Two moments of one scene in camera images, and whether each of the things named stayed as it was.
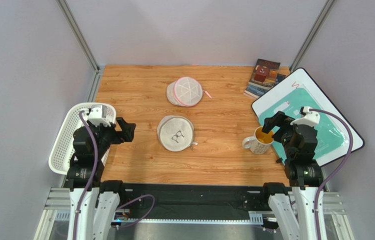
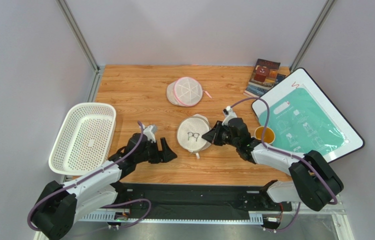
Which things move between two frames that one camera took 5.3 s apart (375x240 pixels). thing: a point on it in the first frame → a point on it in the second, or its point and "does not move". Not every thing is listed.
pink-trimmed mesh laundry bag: [185, 91] does not move
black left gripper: [126, 134] → [164, 155]
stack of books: [265, 75] does not move
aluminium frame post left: [78, 34] does not move
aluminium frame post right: [325, 9] does not move
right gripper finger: [279, 119] → [214, 135]
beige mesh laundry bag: [176, 133] → [190, 131]
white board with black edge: [300, 89] does not move
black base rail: [194, 200] does not move
